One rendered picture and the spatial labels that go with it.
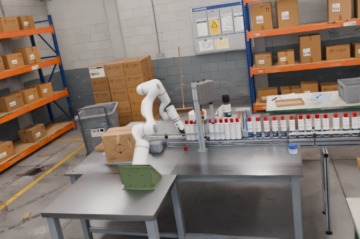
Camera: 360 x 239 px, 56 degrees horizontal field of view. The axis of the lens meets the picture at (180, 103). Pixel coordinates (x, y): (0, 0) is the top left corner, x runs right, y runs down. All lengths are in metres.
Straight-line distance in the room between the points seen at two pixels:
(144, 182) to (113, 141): 0.69
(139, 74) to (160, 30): 1.62
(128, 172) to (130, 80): 4.15
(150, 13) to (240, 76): 2.46
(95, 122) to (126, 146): 2.34
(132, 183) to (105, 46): 6.04
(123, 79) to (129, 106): 0.56
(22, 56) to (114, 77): 1.76
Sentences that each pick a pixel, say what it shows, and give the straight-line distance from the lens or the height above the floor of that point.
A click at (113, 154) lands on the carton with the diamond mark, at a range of 3.29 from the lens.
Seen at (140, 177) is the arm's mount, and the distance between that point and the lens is 2.70.
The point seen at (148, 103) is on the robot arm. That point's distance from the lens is 2.98.
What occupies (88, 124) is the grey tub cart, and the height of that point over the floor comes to 0.67.
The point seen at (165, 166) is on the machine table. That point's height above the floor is 0.83.
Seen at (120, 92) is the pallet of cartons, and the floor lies 0.82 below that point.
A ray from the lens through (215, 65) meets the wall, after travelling 7.73.
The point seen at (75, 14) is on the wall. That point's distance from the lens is 8.79.
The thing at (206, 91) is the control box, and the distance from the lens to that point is 3.12.
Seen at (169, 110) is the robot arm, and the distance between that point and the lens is 3.36.
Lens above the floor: 2.08
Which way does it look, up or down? 14 degrees down
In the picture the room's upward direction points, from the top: 8 degrees counter-clockwise
